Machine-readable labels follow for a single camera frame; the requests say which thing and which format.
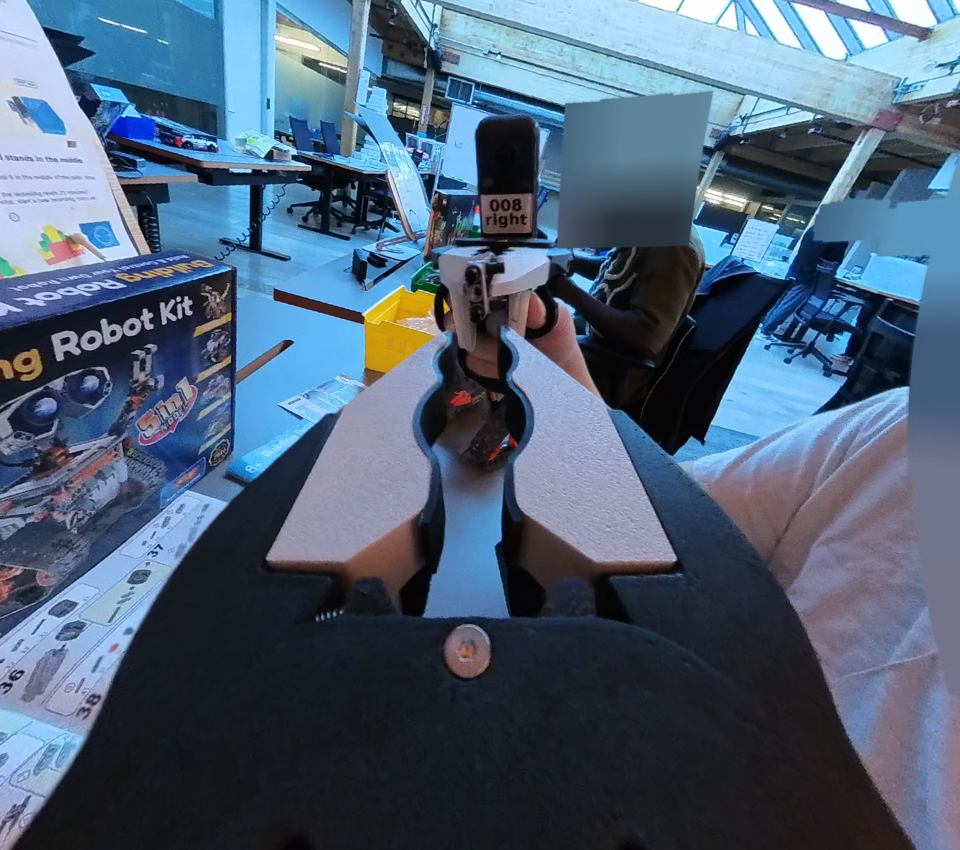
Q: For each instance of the colourful toy box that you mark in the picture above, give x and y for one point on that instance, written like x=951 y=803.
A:
x=450 y=220

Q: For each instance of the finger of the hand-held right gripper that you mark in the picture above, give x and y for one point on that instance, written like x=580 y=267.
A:
x=525 y=273
x=450 y=273

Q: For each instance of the dark blue robot kit box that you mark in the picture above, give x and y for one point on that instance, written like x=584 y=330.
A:
x=112 y=378

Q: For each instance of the red white toy car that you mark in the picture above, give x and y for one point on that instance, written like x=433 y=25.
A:
x=187 y=139

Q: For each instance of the black office chair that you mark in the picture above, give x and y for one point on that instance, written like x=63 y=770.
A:
x=720 y=340

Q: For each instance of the person's right hand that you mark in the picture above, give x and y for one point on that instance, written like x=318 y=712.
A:
x=570 y=363

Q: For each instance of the wooden top desk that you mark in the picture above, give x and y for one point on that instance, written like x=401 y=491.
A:
x=225 y=160

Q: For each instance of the grey orange robot model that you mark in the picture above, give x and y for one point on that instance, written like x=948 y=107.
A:
x=487 y=445

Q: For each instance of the white building instruction booklet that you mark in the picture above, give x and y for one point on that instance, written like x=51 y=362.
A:
x=90 y=640

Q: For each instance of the folded paper leaflet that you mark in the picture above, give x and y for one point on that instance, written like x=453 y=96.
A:
x=322 y=396

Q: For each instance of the grey side desk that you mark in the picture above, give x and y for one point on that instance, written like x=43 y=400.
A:
x=330 y=288

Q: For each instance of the blue cover booklet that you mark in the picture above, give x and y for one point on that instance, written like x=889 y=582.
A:
x=262 y=456

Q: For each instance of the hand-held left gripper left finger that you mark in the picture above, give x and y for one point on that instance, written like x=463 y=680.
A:
x=352 y=490

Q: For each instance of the white task instruction sheet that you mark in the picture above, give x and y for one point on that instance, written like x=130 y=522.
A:
x=45 y=190

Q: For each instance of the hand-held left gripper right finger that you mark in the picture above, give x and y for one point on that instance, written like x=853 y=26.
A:
x=592 y=490

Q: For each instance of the yellow plastic bin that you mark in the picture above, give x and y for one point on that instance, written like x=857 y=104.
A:
x=390 y=333

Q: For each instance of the blue plastic tray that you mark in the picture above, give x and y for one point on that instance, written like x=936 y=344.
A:
x=131 y=127

